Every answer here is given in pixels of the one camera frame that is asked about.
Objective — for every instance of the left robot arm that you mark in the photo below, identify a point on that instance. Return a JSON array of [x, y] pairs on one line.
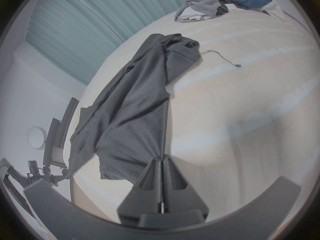
[[32, 170]]

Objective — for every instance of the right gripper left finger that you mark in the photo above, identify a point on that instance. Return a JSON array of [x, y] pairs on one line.
[[145, 194]]

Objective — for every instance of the black chest of drawers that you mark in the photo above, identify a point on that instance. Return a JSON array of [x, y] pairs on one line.
[[61, 134]]

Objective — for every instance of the pile of clothes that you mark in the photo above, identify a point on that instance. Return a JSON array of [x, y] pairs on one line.
[[207, 1]]

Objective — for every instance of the bed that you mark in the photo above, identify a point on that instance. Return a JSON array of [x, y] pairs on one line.
[[237, 96]]

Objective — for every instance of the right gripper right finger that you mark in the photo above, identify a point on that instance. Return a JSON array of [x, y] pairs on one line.
[[182, 196]]

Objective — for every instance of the black T-shirt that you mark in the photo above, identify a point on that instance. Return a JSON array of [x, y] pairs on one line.
[[135, 104]]

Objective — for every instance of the round white mirror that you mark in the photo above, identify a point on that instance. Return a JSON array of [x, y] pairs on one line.
[[36, 137]]

